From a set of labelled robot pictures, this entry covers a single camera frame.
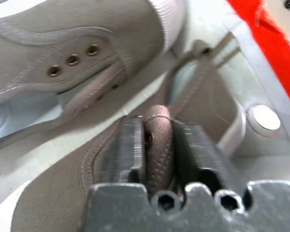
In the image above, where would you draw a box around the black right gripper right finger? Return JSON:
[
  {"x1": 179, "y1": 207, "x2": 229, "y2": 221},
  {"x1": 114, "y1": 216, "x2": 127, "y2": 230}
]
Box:
[{"x1": 173, "y1": 120, "x2": 245, "y2": 194}]

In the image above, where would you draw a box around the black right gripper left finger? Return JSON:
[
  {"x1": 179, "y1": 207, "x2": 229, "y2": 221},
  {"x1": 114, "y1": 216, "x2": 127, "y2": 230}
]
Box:
[{"x1": 96, "y1": 115, "x2": 146, "y2": 186}]

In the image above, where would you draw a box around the grey-brown canvas shoe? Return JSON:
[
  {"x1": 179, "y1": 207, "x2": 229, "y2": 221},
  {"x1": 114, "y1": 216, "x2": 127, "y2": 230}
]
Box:
[
  {"x1": 11, "y1": 40, "x2": 247, "y2": 232},
  {"x1": 0, "y1": 0, "x2": 187, "y2": 153}
]

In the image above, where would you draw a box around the red shoebox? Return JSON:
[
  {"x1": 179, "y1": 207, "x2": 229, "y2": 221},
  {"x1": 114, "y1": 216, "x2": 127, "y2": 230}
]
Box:
[{"x1": 228, "y1": 0, "x2": 290, "y2": 110}]

